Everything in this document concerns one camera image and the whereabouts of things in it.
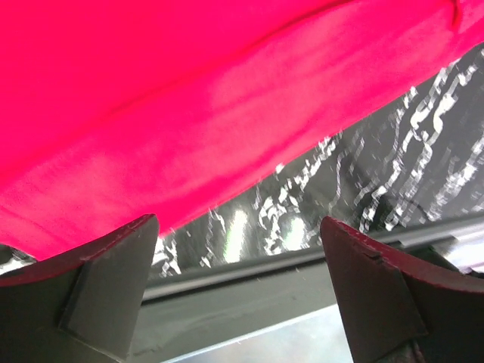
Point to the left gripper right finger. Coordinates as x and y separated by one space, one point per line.
396 307

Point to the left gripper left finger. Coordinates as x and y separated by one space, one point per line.
81 304

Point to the red t-shirt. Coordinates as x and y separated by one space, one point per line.
114 109

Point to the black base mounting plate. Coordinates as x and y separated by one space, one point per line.
183 311

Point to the black marbled table mat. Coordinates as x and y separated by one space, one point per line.
359 189

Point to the aluminium front rail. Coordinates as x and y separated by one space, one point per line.
319 336

